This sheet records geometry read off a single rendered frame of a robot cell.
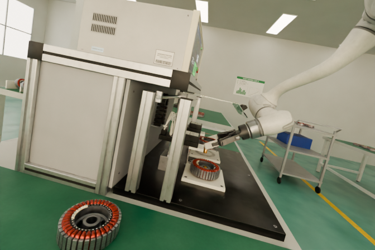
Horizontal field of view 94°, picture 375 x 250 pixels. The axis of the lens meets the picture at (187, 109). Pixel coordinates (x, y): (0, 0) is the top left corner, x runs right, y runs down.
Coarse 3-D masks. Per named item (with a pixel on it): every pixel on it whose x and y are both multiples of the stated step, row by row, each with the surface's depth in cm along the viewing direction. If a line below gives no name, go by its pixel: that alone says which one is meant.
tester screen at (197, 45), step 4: (196, 32) 57; (196, 36) 59; (196, 40) 61; (200, 40) 73; (196, 44) 63; (200, 44) 76; (196, 48) 66; (192, 52) 57; (196, 52) 69; (192, 56) 59; (192, 64) 63; (196, 64) 79
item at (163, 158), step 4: (164, 152) 67; (160, 156) 63; (164, 156) 63; (168, 156) 64; (160, 160) 63; (164, 160) 63; (160, 164) 63; (164, 164) 63; (160, 168) 64; (164, 168) 63
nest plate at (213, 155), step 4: (192, 152) 86; (196, 152) 87; (200, 152) 88; (208, 152) 91; (212, 152) 92; (216, 152) 93; (192, 156) 83; (196, 156) 83; (200, 156) 83; (204, 156) 84; (208, 156) 85; (212, 156) 86; (216, 156) 87; (212, 160) 82; (216, 160) 82
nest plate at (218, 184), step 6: (186, 168) 67; (186, 174) 62; (192, 174) 63; (222, 174) 68; (186, 180) 59; (192, 180) 59; (198, 180) 59; (204, 180) 60; (210, 180) 61; (216, 180) 62; (222, 180) 63; (204, 186) 58; (210, 186) 58; (216, 186) 58; (222, 186) 59
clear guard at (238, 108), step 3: (189, 93) 84; (192, 93) 89; (201, 96) 84; (204, 96) 84; (216, 99) 83; (219, 99) 83; (231, 102) 82; (234, 105) 99; (237, 105) 87; (237, 108) 95; (240, 108) 84; (237, 111) 103; (240, 111) 90; (243, 111) 82; (243, 114) 86; (246, 117) 82
